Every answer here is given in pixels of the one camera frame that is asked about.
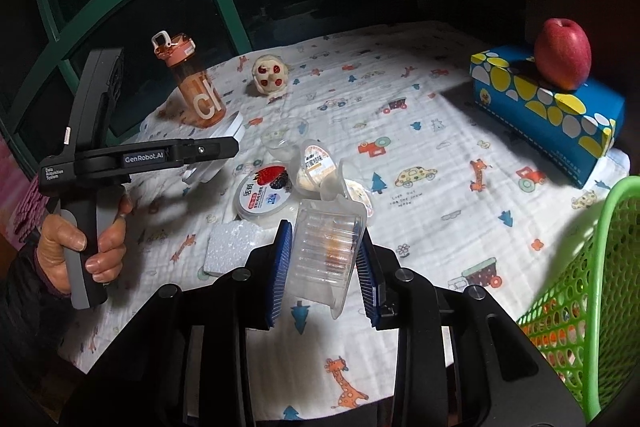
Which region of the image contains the clear ridged plastic tray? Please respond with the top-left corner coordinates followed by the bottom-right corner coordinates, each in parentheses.
top-left (286, 195), bottom-right (367, 319)

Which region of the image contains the berry print yogurt container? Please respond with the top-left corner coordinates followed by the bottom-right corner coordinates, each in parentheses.
top-left (233, 163), bottom-right (299, 229)

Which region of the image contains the clear plastic cup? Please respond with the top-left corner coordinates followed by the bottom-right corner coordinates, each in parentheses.
top-left (260, 117), bottom-right (309, 162)

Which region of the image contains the person's left hand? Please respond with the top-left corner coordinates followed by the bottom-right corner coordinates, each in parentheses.
top-left (36, 195), bottom-right (132, 295)

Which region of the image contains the white foam block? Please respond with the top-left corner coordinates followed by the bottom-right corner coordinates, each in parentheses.
top-left (203, 220), bottom-right (273, 277)

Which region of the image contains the pudding cup with label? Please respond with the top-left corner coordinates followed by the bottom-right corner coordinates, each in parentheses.
top-left (290, 139), bottom-right (336, 199)

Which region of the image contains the orange transparent water bottle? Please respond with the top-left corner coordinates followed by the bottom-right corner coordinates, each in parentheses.
top-left (152, 31), bottom-right (226, 128)

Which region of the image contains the cream plush sheep toy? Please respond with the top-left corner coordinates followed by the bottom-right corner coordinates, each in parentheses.
top-left (252, 54), bottom-right (288, 96)

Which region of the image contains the green plastic basket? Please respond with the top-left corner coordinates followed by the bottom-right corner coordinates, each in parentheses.
top-left (518, 176), bottom-right (639, 421)

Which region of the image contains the blue yellow tissue box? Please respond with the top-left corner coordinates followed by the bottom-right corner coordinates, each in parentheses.
top-left (470, 46), bottom-right (626, 188)

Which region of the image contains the red apple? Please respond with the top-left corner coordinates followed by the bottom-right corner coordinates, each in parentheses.
top-left (534, 18), bottom-right (592, 91)

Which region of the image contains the green metal window frame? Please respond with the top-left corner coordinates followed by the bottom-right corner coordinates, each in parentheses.
top-left (0, 0), bottom-right (321, 178)

